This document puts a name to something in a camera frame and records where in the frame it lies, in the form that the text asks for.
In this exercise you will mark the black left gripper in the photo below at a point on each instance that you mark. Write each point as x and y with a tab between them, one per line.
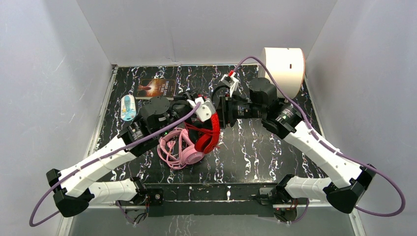
188	106

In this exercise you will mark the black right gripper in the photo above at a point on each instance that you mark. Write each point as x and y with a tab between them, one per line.
225	113

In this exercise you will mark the pink over-ear headphones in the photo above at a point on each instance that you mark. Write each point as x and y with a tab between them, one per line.
177	150

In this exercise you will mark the red and black headphones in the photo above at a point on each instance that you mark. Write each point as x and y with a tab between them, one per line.
204	135

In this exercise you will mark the black on-ear headphones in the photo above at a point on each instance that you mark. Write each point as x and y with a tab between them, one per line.
216	90

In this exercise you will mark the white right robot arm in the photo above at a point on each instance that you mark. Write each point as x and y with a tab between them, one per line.
346	181

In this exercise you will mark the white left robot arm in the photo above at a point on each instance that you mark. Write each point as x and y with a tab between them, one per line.
76	187

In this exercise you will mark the dark paperback book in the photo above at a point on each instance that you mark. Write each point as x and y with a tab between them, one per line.
149	88

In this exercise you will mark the white and blue small device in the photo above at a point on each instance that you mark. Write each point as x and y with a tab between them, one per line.
128	108

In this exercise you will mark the white cylindrical container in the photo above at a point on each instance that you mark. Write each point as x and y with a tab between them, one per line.
287	66

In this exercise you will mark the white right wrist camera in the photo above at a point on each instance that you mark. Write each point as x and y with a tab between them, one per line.
230	81

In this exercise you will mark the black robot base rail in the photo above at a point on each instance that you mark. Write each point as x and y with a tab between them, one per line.
258	199

